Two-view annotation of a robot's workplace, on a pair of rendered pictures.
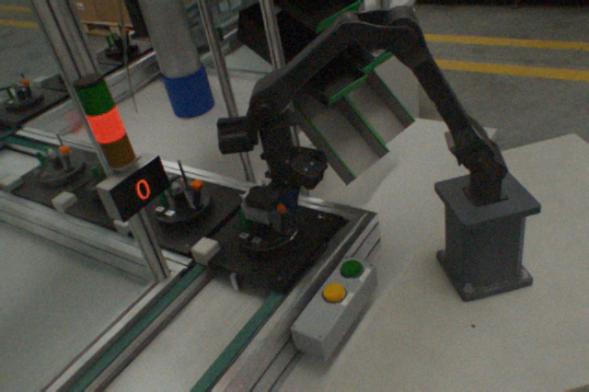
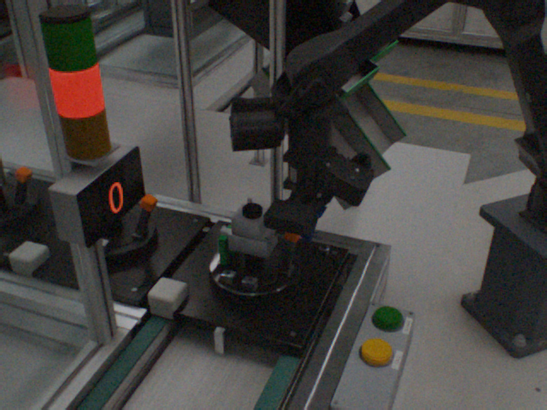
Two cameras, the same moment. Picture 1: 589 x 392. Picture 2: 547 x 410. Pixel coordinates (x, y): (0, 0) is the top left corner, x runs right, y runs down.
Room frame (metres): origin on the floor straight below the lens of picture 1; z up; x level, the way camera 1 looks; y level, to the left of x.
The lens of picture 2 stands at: (0.22, 0.29, 1.59)
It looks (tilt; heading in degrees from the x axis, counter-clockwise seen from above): 33 degrees down; 341
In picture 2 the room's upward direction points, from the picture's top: straight up
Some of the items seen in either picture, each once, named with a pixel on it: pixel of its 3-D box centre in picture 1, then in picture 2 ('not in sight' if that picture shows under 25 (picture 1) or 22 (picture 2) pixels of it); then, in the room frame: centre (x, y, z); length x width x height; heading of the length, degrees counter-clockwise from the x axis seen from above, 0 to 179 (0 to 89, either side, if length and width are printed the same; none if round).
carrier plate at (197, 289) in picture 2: (269, 238); (255, 279); (0.95, 0.07, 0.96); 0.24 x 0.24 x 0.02; 50
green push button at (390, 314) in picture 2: (352, 270); (387, 319); (0.80, -0.08, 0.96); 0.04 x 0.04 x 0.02
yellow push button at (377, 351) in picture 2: (334, 294); (376, 353); (0.75, -0.04, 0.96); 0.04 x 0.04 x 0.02
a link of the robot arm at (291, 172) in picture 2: (282, 165); (308, 171); (0.90, 0.01, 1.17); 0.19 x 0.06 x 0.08; 140
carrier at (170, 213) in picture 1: (179, 196); (111, 219); (1.12, 0.27, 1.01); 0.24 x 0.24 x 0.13; 50
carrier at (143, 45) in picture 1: (118, 41); not in sight; (2.40, 0.59, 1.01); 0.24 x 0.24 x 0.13; 50
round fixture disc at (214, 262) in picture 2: (267, 232); (254, 269); (0.95, 0.07, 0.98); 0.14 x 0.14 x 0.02
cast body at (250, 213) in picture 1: (255, 201); (246, 225); (0.96, 0.08, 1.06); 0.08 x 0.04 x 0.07; 50
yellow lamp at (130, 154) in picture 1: (117, 148); (85, 130); (0.88, 0.29, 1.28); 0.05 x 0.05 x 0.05
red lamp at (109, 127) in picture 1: (106, 122); (78, 87); (0.88, 0.29, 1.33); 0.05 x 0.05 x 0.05
